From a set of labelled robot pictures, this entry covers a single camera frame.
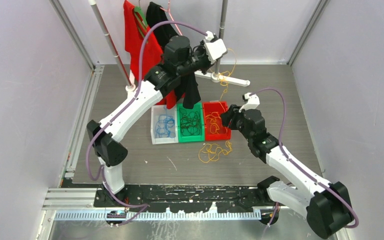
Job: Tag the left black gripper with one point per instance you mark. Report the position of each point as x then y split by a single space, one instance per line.
202 47

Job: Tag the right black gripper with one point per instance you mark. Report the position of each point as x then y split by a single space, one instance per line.
226 117

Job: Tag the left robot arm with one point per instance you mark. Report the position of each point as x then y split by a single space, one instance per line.
178 59

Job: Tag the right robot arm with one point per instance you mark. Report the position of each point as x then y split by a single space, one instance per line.
326 206

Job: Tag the red plastic bin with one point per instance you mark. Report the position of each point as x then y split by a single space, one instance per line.
213 128

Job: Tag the right rack pole with base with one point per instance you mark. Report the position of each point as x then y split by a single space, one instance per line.
217 76

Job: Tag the rack pole with base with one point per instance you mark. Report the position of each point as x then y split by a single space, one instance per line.
217 76
130 86

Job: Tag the black t-shirt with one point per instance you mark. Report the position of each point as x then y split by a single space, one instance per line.
188 88

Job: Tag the green plastic bin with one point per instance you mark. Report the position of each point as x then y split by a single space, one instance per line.
191 127

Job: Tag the red t-shirt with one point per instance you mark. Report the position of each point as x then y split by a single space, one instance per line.
133 42

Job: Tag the white plastic bin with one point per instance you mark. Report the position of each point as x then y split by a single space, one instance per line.
164 125

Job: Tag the green clothes hanger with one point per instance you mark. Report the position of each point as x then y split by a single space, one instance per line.
140 21

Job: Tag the left rack pole with base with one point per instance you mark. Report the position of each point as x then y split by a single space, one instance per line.
130 86

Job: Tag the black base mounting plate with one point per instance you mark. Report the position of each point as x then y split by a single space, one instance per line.
195 198

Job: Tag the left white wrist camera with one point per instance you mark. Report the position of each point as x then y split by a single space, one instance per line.
215 47

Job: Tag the white slotted cable duct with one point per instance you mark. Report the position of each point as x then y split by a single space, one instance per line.
119 215

